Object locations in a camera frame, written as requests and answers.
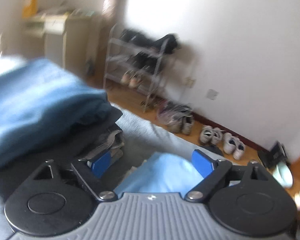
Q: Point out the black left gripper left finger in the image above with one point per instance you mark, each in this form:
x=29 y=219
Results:
x=53 y=201

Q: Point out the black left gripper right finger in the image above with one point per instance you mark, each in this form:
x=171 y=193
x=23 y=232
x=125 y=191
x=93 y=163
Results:
x=246 y=200

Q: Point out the light blue t-shirt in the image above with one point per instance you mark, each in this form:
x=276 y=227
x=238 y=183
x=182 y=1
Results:
x=161 y=173

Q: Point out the white sneakers pair right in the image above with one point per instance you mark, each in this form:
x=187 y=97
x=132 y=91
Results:
x=233 y=146

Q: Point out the white sneakers pair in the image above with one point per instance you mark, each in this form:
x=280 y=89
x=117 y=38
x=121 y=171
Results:
x=233 y=146
x=210 y=135

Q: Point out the white sneakers pair left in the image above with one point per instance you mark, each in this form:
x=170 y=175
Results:
x=210 y=135

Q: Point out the folded blue garment stack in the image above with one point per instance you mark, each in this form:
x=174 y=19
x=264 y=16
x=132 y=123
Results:
x=46 y=112

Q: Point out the grey sneakers pair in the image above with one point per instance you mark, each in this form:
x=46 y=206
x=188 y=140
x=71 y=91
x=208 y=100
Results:
x=176 y=117

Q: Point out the metal shoe rack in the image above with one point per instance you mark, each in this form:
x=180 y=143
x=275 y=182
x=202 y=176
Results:
x=137 y=61

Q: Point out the cream desk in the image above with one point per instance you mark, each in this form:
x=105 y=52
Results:
x=62 y=39

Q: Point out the long cardboard box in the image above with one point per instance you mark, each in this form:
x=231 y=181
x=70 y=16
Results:
x=109 y=10

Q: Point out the yellow box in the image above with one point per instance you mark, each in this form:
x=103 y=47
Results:
x=30 y=8

